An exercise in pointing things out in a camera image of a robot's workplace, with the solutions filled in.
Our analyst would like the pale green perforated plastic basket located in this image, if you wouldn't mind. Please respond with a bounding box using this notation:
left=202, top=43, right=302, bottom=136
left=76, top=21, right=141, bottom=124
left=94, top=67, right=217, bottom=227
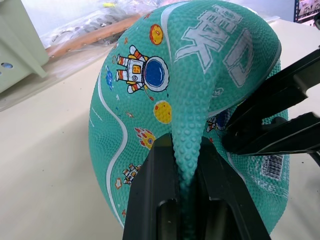
left=0, top=0, right=49, bottom=95

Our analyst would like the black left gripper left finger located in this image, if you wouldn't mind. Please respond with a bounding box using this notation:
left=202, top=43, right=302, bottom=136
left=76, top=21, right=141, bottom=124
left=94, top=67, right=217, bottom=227
left=122, top=133, right=183, bottom=240

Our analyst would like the wooden stick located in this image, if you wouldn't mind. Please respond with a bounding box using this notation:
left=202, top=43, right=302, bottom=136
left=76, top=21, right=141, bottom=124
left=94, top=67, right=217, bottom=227
left=46, top=12, right=143, bottom=60

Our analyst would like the teal deflated astronaut-print ball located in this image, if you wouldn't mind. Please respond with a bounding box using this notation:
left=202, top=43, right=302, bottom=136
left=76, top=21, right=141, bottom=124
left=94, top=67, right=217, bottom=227
left=87, top=0, right=291, bottom=236

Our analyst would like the clear bag of metal hardware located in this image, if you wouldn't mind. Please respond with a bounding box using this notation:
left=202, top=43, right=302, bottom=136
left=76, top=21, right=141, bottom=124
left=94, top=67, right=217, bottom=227
left=21, top=0, right=161, bottom=76

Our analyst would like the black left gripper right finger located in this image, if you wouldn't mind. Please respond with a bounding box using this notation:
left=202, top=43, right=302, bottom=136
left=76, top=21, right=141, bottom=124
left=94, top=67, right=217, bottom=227
left=194, top=135, right=272, bottom=240

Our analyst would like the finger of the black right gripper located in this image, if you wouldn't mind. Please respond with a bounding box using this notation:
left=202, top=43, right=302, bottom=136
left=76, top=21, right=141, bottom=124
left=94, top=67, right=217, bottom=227
left=225, top=46, right=320, bottom=134
left=221, top=111, right=320, bottom=157

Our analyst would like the dark background shelf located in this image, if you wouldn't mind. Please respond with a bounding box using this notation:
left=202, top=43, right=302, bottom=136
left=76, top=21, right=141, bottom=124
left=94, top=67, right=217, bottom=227
left=293, top=0, right=320, bottom=28

